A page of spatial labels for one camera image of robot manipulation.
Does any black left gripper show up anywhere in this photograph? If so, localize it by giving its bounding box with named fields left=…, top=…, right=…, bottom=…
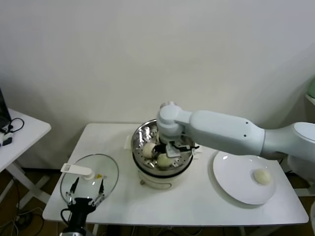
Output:
left=65, top=177, right=106, bottom=214

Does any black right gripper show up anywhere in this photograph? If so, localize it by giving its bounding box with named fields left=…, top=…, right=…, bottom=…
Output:
left=151, top=140, right=173, bottom=155

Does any white steamed baozi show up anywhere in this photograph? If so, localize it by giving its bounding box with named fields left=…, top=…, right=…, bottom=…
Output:
left=157, top=154, right=174, bottom=169
left=143, top=144, right=157, bottom=159
left=252, top=169, right=272, bottom=185

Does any steel steamer basket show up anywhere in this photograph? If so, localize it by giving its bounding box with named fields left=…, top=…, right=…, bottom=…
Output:
left=130, top=118, right=195, bottom=173

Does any white round plate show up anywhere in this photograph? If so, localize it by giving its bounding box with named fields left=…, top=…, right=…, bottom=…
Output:
left=213, top=150, right=277, bottom=205

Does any white side table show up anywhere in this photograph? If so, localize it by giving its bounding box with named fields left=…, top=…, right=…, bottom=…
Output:
left=0, top=108, right=52, bottom=210

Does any black laptop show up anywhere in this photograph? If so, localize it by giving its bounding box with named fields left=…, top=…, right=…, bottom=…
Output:
left=0, top=87, right=12, bottom=130

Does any white furniture foot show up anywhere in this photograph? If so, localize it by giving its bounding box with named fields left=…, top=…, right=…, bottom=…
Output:
left=294, top=177, right=315, bottom=197

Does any white shelf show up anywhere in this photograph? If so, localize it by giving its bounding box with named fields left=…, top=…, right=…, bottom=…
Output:
left=304, top=94, right=315, bottom=110

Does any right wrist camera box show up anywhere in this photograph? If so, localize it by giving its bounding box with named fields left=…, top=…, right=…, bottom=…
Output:
left=165, top=143, right=182, bottom=158

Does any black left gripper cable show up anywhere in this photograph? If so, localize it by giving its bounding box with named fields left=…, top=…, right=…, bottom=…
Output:
left=61, top=208, right=72, bottom=223

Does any glass lid with white handle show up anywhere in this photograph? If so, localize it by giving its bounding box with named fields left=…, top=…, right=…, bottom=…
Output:
left=60, top=154, right=120, bottom=206

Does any white floor cable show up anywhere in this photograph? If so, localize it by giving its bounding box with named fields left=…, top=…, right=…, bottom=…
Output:
left=0, top=207, right=44, bottom=236

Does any black looped cable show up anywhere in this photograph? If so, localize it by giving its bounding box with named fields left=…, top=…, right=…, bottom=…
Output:
left=3, top=118, right=25, bottom=135

